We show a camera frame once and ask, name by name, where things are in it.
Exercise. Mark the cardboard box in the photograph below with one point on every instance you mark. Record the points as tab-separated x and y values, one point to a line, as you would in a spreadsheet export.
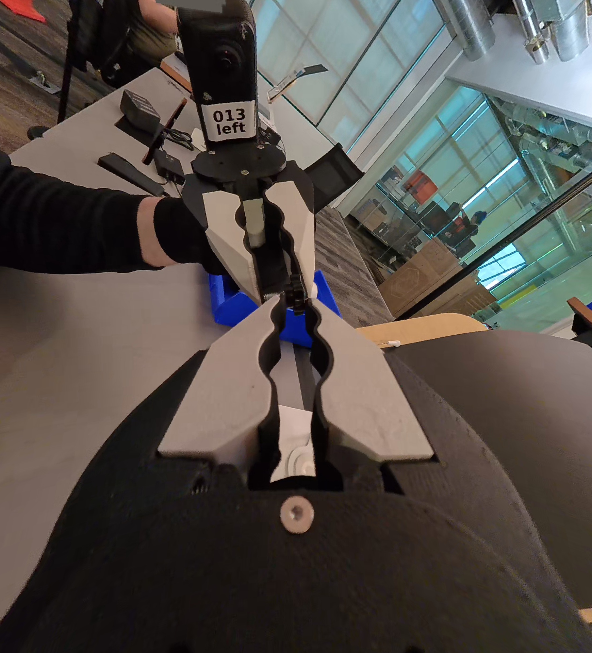
428	278

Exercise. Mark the person's left hand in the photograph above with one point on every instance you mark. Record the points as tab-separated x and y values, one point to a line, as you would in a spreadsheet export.
181	234

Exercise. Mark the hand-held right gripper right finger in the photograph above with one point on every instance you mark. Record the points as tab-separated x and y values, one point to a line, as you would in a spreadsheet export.
372	403

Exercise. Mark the orange traffic cone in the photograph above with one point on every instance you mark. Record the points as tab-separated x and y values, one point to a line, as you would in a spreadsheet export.
23	7

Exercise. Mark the black office chair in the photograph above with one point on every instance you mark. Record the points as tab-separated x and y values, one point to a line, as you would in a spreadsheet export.
334	173

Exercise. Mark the small black box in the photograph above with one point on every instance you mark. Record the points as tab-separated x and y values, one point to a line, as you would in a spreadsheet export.
168	164

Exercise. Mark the black star knob screw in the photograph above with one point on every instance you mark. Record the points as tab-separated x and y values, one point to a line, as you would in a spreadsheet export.
296	296

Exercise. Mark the spiral metal duct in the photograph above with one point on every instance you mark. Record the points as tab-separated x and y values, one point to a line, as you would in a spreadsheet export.
467	25

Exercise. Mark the black power adapter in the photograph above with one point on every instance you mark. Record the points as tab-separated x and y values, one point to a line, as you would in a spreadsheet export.
140	109

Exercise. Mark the dark divider panel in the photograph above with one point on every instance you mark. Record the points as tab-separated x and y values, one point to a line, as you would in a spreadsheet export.
505	408

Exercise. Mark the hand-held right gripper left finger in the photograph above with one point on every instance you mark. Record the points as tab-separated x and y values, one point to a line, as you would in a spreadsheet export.
219	403

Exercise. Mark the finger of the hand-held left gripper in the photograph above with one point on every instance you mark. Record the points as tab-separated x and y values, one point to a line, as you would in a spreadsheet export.
219	224
298	219

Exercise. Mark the wooden stick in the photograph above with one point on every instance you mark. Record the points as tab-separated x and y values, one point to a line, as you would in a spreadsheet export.
171	120

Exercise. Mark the angled desk lamp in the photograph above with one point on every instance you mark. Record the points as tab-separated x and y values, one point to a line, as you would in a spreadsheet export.
316	69

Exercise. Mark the person's left forearm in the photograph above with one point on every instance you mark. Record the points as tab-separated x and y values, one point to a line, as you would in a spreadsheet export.
46	219

